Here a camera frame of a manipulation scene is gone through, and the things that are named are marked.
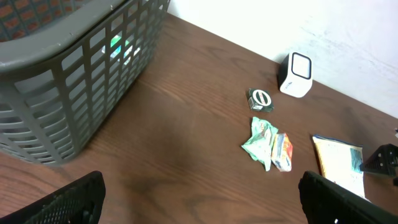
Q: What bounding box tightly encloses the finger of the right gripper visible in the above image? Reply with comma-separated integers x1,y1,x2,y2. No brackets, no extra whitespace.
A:
360,144,397,177

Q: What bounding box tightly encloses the white barcode scanner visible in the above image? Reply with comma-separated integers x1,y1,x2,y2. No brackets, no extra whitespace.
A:
277,52,313,98

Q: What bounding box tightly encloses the green round-label ointment box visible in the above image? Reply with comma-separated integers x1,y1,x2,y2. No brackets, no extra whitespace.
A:
246,88,274,113

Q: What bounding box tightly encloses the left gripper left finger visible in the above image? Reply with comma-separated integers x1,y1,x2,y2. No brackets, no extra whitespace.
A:
1,170,106,224

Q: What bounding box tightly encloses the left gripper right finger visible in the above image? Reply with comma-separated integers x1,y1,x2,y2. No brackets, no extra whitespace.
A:
298,171,397,224

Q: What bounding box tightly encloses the teal wet wipes pack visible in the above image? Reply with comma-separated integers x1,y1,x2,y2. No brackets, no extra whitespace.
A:
241,117,278,172

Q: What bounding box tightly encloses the grey plastic mesh basket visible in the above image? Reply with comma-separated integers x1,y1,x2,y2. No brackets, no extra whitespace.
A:
1,0,169,166

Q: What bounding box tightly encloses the small orange snack packet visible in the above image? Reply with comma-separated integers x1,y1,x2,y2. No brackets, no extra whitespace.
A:
271,133,293,172

